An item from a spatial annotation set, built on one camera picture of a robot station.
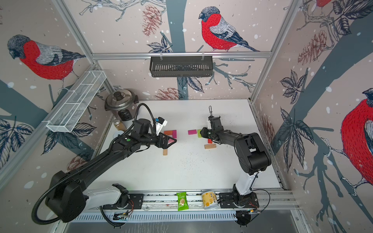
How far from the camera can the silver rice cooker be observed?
971 millimetres

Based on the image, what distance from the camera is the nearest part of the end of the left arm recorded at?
63 cm

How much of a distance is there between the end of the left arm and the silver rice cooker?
0.38 metres
